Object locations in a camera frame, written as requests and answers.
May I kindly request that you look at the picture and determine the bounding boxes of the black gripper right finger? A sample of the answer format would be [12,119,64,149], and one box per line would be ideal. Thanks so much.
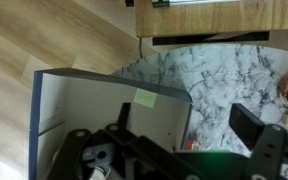
[229,103,286,180]

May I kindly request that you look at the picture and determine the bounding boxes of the wooden side table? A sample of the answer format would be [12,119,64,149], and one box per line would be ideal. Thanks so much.
[134,0,288,46]

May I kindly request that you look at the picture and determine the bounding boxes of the small red white object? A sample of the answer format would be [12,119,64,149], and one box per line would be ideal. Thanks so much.
[185,140,201,150]

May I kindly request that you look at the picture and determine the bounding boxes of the open blue cardboard box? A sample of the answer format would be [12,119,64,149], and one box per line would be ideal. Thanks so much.
[28,68,192,180]

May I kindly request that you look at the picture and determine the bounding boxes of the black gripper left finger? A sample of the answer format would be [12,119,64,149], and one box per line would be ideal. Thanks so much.
[46,129,91,180]

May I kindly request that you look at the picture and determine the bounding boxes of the green sticky note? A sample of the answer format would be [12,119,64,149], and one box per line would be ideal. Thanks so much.
[133,88,157,108]

